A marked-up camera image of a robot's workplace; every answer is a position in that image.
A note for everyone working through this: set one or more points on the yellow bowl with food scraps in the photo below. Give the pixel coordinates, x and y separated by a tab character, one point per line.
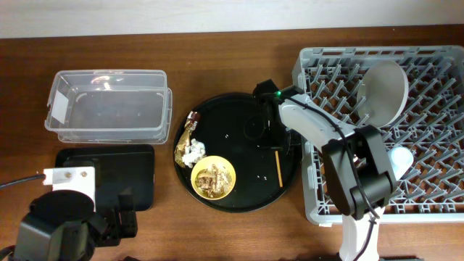
213	178

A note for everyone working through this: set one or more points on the white tissue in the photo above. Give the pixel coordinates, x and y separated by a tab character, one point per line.
194	153

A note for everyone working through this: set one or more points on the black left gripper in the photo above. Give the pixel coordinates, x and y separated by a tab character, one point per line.
123	216

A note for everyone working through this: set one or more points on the grey plastic dishwasher rack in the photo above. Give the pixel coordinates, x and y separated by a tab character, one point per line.
431	124

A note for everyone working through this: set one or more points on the clear plastic bin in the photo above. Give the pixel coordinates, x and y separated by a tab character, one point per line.
110	107

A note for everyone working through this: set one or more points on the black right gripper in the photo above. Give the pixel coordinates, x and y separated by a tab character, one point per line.
266	118

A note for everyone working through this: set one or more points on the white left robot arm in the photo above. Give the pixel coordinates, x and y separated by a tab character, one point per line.
65	225

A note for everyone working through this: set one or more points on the black rectangular tray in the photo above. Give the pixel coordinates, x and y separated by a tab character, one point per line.
119	169

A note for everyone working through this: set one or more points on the black object at bottom edge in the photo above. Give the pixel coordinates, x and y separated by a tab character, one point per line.
401	259

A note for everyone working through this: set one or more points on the grey round plate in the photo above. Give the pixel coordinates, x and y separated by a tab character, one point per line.
384	92

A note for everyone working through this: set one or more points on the wooden chopstick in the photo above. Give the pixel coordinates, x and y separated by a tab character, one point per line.
278	168

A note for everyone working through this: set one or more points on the gold brown snack wrapper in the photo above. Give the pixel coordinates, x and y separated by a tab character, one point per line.
184	141

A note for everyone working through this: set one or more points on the round black serving tray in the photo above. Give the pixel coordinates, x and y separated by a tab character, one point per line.
221	129

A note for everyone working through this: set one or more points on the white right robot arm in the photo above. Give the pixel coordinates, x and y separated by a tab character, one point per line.
361	173

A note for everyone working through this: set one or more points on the light blue plastic cup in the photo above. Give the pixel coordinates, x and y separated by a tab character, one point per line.
401	159

